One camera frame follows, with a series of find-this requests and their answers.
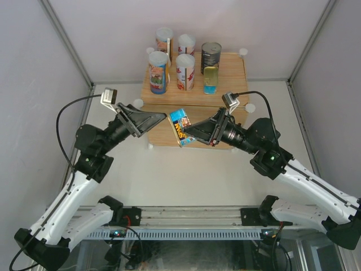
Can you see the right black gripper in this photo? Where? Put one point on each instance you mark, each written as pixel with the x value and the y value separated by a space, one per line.
pixel 210 130

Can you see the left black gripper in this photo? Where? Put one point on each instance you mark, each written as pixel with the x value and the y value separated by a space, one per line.
pixel 137 121

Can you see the rectangular gold tin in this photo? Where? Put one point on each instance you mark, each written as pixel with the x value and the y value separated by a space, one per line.
pixel 210 80
pixel 179 120

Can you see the wooden cube shelf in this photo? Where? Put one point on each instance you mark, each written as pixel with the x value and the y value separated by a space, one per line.
pixel 197 105

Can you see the white lid can colourful label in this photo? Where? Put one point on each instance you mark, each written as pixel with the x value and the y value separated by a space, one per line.
pixel 158 68

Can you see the dark round tin can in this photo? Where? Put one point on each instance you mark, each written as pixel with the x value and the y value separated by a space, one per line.
pixel 210 55

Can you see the tall can with spoon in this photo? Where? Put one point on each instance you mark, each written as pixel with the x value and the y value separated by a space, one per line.
pixel 164 41

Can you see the white lid can red label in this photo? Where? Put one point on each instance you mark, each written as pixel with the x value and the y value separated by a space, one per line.
pixel 186 44

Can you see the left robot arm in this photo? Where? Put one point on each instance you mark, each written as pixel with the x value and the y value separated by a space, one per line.
pixel 50 240

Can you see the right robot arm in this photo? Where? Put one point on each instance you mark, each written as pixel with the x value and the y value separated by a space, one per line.
pixel 333 212

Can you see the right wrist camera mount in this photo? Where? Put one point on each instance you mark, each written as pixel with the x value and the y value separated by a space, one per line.
pixel 231 102

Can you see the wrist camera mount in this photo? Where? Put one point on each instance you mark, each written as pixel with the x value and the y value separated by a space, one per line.
pixel 231 102
pixel 108 99

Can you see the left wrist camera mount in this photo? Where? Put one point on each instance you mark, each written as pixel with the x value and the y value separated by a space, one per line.
pixel 108 99

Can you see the aluminium mounting rail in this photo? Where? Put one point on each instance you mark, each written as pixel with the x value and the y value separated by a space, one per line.
pixel 229 216

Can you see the left black base bracket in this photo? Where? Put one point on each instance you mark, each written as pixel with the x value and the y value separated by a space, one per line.
pixel 131 216

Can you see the black base bracket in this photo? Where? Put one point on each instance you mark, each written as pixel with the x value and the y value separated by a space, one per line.
pixel 254 217
pixel 131 216

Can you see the right black base bracket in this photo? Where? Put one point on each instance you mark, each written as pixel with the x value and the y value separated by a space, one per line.
pixel 254 217

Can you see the slotted cable duct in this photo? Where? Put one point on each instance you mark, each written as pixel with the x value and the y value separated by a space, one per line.
pixel 176 234

